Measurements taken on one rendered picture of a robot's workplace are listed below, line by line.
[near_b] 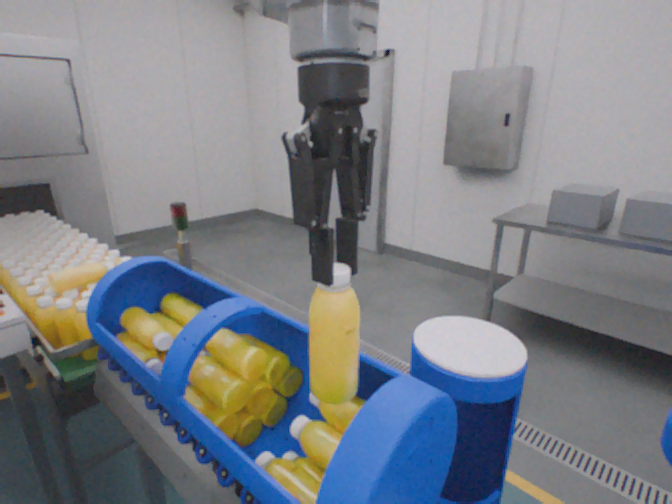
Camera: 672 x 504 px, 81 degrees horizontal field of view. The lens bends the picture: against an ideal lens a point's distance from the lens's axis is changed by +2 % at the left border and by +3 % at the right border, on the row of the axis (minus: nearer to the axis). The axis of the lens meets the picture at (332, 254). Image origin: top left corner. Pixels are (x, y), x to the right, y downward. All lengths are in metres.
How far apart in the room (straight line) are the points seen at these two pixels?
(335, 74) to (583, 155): 3.41
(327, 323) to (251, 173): 6.03
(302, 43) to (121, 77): 5.24
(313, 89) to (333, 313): 0.25
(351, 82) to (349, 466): 0.44
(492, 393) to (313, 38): 0.85
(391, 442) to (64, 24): 5.34
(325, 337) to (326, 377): 0.06
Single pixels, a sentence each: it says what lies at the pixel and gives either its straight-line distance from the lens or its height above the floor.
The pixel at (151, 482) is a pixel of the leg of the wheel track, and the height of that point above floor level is 0.52.
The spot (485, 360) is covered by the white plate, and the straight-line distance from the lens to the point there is 1.05.
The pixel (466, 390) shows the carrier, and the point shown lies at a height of 0.99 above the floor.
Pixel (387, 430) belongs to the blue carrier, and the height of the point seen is 1.22.
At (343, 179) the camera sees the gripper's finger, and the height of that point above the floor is 1.53.
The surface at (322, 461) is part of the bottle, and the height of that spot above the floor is 1.06.
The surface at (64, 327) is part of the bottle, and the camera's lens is 1.42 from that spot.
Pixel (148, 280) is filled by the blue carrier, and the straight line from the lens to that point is 1.21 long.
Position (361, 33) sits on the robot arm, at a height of 1.67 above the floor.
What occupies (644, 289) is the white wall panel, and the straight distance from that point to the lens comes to 3.87.
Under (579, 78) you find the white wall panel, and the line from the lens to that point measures 3.78.
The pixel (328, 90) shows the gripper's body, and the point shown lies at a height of 1.62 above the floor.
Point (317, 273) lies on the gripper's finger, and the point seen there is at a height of 1.42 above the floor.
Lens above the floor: 1.60
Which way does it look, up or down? 20 degrees down
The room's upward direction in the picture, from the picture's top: straight up
